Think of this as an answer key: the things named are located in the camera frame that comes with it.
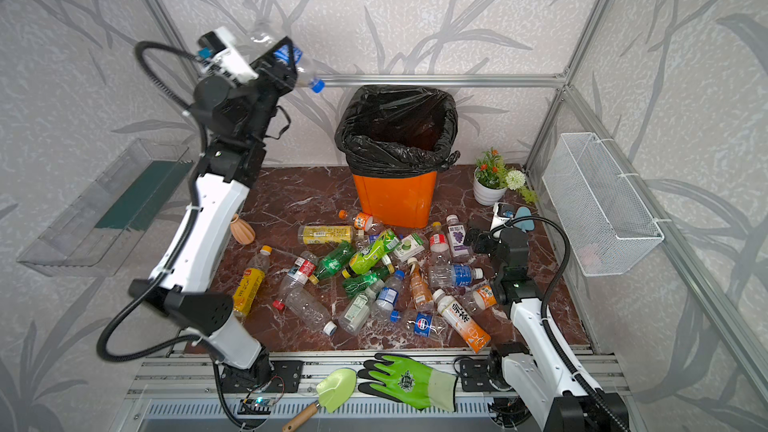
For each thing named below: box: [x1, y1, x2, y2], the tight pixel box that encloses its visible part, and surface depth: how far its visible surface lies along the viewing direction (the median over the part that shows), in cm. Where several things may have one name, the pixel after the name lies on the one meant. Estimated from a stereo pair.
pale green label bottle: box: [338, 278, 385, 336], surface depth 82 cm
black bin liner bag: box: [334, 84, 461, 177], surface depth 84 cm
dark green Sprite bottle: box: [309, 240, 356, 285], surface depth 92 cm
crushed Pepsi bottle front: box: [405, 304, 448, 341], surface depth 80 cm
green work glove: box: [357, 353, 457, 412], surface depth 74 cm
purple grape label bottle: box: [446, 214, 471, 264], surface depth 97 cm
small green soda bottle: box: [342, 266, 394, 301], surface depth 87 cm
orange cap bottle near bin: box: [338, 209, 385, 236], surface depth 101 cm
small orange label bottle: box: [473, 285, 497, 310], surface depth 84 cm
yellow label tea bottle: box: [298, 225, 353, 245], surface depth 97 cm
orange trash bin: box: [352, 171, 439, 229], surface depth 98 cm
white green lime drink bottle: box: [393, 233, 425, 262], surface depth 96 cm
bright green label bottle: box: [342, 229, 400, 278], surface depth 90 cm
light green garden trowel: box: [282, 368, 357, 432], surface depth 73 cm
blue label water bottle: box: [428, 263, 484, 288], surface depth 89 cm
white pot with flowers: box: [473, 147, 537, 206], surface depth 101 cm
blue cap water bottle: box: [371, 270, 405, 322], surface depth 84 cm
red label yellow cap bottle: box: [429, 221, 450, 263], surface depth 96 cm
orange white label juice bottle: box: [432, 289, 491, 354], surface depth 80 cm
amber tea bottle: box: [407, 257, 434, 313], surface depth 86 cm
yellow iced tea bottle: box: [232, 245, 273, 318], surface depth 89 cm
